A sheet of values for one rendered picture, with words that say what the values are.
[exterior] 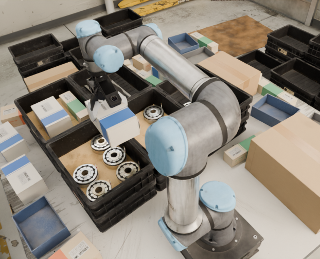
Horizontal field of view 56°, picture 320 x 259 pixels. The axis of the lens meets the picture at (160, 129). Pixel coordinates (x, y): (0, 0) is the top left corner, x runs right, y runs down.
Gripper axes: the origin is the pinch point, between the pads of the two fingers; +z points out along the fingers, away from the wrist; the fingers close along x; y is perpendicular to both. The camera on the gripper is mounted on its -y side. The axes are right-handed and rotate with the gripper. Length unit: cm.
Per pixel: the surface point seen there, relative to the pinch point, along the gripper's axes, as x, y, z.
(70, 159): 18.8, 14.7, 27.5
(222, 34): -215, 167, 109
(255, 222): -32, -51, 41
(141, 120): -20.0, 16.8, 27.6
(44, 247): 43, -13, 36
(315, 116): -101, -27, 38
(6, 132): 40, 56, 31
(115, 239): 18, -24, 41
